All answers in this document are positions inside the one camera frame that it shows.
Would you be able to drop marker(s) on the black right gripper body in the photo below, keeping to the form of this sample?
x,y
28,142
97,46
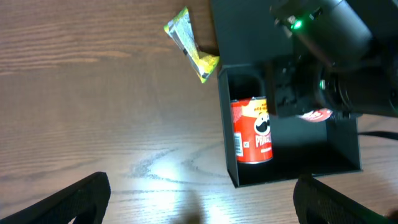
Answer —
x,y
300,84

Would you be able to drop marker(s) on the dark Pringles can red lid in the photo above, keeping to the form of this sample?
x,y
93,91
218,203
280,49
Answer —
x,y
316,116

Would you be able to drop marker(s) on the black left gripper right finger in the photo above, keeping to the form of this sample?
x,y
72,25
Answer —
x,y
316,202

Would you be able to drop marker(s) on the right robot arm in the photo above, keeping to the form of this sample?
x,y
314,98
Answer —
x,y
345,59

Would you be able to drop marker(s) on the black open gift box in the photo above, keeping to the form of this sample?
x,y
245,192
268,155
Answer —
x,y
247,38

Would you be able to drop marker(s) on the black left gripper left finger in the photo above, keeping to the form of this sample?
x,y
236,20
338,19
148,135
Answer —
x,y
85,201

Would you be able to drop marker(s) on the green yellow snack packet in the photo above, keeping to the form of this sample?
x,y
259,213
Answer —
x,y
180,30

